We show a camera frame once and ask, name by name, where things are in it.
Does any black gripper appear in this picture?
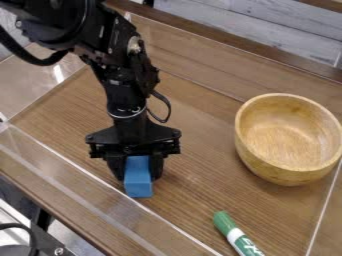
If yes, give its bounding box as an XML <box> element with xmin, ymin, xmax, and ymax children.
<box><xmin>86</xmin><ymin>115</ymin><xmax>182</xmax><ymax>181</ymax></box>

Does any blue rectangular block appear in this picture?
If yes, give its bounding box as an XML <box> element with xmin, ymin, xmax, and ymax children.
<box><xmin>125</xmin><ymin>156</ymin><xmax>154</xmax><ymax>198</ymax></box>

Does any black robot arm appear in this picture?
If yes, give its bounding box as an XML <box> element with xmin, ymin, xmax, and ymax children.
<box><xmin>0</xmin><ymin>0</ymin><xmax>182</xmax><ymax>180</ymax></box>

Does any brown wooden bowl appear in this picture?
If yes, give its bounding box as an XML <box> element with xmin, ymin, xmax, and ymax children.
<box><xmin>234</xmin><ymin>93</ymin><xmax>342</xmax><ymax>186</ymax></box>

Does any green dry erase marker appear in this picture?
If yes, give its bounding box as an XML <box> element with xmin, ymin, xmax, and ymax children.
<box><xmin>213</xmin><ymin>211</ymin><xmax>266</xmax><ymax>256</ymax></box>

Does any clear acrylic tray wall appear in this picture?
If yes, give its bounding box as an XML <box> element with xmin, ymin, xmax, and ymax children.
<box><xmin>0</xmin><ymin>53</ymin><xmax>342</xmax><ymax>256</ymax></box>

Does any black table leg frame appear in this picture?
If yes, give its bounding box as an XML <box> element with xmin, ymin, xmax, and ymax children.
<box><xmin>0</xmin><ymin>177</ymin><xmax>76</xmax><ymax>256</ymax></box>

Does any black cable under table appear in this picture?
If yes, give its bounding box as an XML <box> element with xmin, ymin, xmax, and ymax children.
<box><xmin>0</xmin><ymin>222</ymin><xmax>42</xmax><ymax>256</ymax></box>

